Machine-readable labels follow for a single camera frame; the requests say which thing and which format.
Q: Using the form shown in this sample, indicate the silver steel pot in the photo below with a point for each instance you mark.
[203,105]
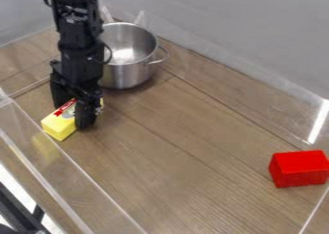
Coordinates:
[136,53]

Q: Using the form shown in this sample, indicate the yellow butter block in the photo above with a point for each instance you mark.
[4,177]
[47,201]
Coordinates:
[59,123]

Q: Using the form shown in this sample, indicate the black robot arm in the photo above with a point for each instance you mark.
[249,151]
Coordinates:
[77,22]

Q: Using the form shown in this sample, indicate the clear acrylic enclosure wall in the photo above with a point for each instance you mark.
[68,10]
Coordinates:
[175,160]

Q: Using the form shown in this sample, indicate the black table frame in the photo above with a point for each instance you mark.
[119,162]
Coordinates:
[23,222]

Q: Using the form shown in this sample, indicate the red block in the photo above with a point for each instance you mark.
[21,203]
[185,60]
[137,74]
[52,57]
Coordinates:
[299,168]

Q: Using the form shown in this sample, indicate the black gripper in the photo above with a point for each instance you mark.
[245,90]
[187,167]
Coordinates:
[73,80]

